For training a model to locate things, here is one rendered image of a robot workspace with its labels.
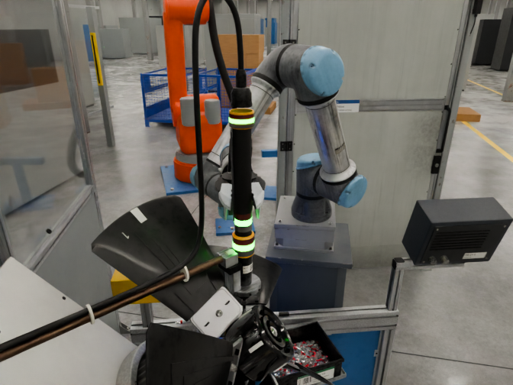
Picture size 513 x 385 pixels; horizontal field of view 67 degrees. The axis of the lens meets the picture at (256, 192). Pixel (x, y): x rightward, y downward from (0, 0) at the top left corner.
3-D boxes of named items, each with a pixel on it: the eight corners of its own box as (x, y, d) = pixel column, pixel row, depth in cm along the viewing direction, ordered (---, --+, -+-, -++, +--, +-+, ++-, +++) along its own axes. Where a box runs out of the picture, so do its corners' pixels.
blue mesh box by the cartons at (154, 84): (143, 127, 731) (137, 72, 692) (170, 113, 845) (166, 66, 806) (188, 129, 715) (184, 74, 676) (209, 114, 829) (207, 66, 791)
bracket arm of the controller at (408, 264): (395, 270, 126) (396, 263, 125) (391, 265, 129) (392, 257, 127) (463, 266, 128) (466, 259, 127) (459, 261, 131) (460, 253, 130)
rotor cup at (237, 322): (251, 418, 72) (306, 380, 70) (198, 378, 67) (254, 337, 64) (246, 357, 85) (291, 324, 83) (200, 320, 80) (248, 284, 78)
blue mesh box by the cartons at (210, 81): (195, 128, 720) (191, 73, 681) (217, 114, 832) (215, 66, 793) (240, 131, 700) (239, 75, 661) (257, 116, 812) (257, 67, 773)
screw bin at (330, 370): (274, 399, 107) (274, 380, 104) (253, 354, 121) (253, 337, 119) (343, 376, 114) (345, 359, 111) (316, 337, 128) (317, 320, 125)
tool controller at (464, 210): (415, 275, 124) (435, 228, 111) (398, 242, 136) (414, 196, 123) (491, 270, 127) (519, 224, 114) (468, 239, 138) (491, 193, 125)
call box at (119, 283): (114, 309, 117) (109, 280, 113) (122, 289, 126) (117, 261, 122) (168, 306, 119) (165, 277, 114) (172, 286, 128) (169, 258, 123)
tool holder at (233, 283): (233, 306, 75) (232, 263, 71) (212, 289, 80) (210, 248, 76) (268, 287, 80) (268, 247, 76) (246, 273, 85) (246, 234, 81)
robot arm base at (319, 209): (288, 203, 152) (288, 181, 147) (327, 202, 152) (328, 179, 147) (293, 224, 139) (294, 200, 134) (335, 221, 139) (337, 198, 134)
